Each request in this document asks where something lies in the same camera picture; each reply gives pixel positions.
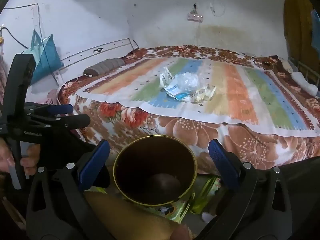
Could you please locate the white looped cable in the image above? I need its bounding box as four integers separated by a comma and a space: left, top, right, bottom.
209, 0, 227, 17

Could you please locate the white blue printed packet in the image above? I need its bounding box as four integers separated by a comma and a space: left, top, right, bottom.
166, 84, 189, 101

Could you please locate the metal rack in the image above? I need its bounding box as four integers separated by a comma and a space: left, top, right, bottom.
287, 56, 320, 80

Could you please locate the striped pastel mat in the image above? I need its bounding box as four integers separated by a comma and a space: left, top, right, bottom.
75, 55, 320, 138

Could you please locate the brown floral blanket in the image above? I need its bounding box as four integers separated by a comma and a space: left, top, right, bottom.
56, 45, 320, 175

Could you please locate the grey ribbed pillow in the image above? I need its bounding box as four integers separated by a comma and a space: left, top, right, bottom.
83, 58, 125, 77

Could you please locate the metal bed headboard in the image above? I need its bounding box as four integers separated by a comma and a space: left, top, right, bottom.
52, 38, 139, 85

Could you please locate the brown hanging garment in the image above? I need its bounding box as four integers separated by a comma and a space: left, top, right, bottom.
283, 0, 317, 60

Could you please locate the white padded object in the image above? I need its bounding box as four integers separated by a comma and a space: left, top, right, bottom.
291, 72, 318, 96

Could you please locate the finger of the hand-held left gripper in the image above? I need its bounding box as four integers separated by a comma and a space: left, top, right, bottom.
30, 114, 91, 132
25, 102, 74, 115

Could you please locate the teal plastic bag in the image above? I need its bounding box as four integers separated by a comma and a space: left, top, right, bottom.
24, 29, 65, 87

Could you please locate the person's tan trouser leg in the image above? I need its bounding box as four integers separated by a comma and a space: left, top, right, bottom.
84, 191, 190, 240

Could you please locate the thin white charging cable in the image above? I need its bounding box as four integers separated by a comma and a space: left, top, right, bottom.
196, 19, 202, 47

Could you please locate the black wall cable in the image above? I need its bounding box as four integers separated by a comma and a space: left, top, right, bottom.
0, 3, 40, 50

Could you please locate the white crumpled wrapper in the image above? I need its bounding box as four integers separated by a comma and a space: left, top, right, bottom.
159, 66, 177, 88

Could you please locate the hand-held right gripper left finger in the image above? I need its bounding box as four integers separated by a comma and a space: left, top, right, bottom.
26, 139, 112, 240

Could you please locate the brown metal bin gold rim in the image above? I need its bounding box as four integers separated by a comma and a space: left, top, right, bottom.
113, 135, 198, 207

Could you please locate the teal printed cloth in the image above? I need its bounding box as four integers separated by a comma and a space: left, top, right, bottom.
310, 9, 320, 49

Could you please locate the person's left hand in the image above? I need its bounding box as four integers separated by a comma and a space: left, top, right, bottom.
0, 139, 42, 180

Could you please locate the clear plastic bag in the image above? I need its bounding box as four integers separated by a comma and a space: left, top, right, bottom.
175, 71, 200, 92

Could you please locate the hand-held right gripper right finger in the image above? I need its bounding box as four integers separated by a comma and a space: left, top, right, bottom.
208, 139, 293, 240

